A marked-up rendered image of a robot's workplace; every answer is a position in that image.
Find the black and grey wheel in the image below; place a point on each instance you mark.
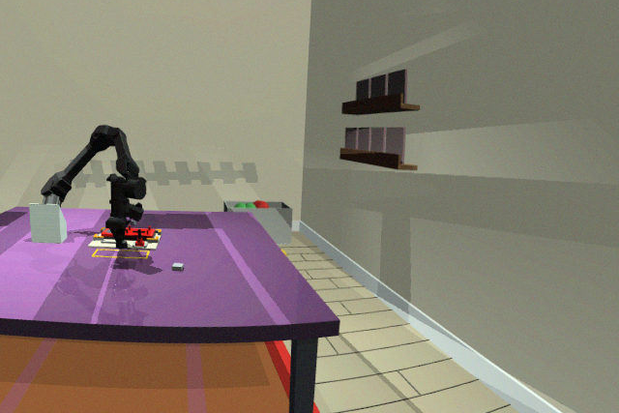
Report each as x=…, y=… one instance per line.
x=124, y=245

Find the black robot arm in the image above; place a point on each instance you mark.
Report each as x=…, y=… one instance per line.
x=57, y=187

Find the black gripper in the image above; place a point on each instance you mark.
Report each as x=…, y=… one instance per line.
x=117, y=222

